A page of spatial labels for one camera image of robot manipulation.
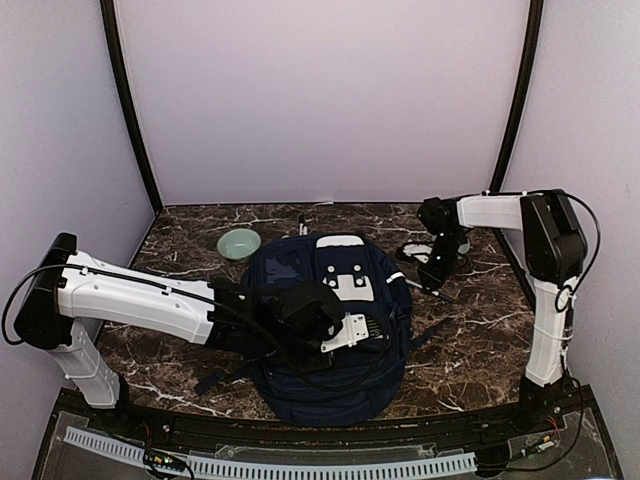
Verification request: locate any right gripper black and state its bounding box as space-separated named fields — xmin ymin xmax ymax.
xmin=418 ymin=229 xmax=466 ymax=295

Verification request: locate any white marker red cap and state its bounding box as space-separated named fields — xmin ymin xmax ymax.
xmin=405 ymin=279 xmax=424 ymax=289

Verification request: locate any navy blue student backpack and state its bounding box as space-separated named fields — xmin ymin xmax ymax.
xmin=207 ymin=234 xmax=434 ymax=427

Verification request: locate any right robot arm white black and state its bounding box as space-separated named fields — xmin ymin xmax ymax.
xmin=417 ymin=189 xmax=596 ymax=434

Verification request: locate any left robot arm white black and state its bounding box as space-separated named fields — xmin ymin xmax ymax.
xmin=1 ymin=233 xmax=411 ymax=436

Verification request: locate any pale green bowl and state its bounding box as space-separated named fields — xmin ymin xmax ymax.
xmin=216 ymin=228 xmax=262 ymax=261
xmin=457 ymin=240 xmax=471 ymax=256

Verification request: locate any small circuit board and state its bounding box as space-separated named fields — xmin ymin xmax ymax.
xmin=143 ymin=449 xmax=186 ymax=472

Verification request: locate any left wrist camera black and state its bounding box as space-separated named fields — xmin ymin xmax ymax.
xmin=277 ymin=281 xmax=345 ymax=341

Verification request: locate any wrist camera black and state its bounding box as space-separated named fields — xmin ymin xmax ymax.
xmin=417 ymin=197 xmax=459 ymax=235
xmin=277 ymin=281 xmax=345 ymax=341

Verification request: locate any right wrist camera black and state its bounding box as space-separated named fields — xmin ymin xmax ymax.
xmin=417 ymin=197 xmax=459 ymax=235

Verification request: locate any right black frame post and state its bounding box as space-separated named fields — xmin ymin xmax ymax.
xmin=485 ymin=0 xmax=545 ymax=211

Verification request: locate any black frame post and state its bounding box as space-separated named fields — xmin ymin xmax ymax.
xmin=485 ymin=0 xmax=545 ymax=211
xmin=99 ymin=0 xmax=164 ymax=216

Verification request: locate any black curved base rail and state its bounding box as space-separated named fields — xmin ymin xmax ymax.
xmin=49 ymin=384 xmax=591 ymax=456

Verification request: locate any grey slotted cable duct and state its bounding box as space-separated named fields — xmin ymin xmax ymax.
xmin=63 ymin=426 xmax=477 ymax=479

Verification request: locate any left black frame post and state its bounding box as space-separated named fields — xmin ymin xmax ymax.
xmin=99 ymin=0 xmax=164 ymax=216

